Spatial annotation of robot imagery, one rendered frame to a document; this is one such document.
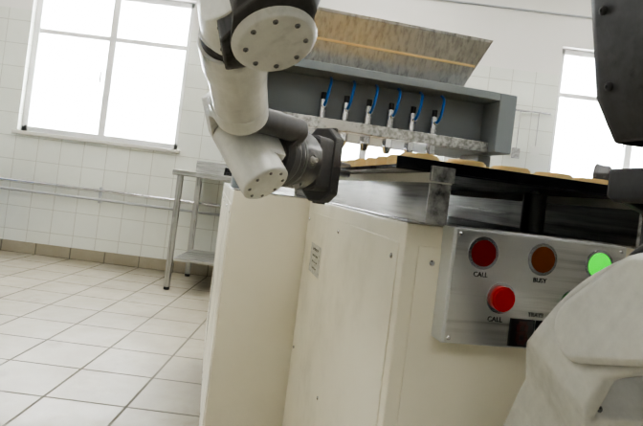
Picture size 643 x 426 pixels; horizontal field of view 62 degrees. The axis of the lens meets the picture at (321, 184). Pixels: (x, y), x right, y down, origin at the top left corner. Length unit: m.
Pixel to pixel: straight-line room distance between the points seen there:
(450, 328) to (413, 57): 0.96
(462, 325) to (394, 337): 0.08
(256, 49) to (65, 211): 4.71
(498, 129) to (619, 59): 1.04
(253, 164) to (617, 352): 0.44
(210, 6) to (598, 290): 0.41
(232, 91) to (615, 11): 0.36
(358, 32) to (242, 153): 0.82
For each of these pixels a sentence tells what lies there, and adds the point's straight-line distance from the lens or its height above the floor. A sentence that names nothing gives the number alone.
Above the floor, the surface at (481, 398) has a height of 0.63.
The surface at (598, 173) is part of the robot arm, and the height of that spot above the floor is 0.95.
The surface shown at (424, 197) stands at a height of 0.87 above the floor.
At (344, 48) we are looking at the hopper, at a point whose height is 1.24.
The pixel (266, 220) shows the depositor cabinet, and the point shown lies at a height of 0.77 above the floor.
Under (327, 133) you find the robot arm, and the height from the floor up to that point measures 0.95.
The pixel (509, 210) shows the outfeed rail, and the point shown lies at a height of 0.87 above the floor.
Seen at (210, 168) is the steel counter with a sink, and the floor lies 0.92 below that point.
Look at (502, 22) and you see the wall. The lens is 5.10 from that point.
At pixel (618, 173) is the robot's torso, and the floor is 0.91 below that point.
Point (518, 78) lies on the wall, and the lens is 5.02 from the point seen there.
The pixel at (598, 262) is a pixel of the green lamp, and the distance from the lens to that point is 0.77.
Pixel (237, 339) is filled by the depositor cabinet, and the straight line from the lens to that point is 1.38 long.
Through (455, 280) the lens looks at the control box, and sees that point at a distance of 0.67.
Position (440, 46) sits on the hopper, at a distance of 1.52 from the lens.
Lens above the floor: 0.86
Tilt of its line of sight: 1 degrees up
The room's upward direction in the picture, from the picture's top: 7 degrees clockwise
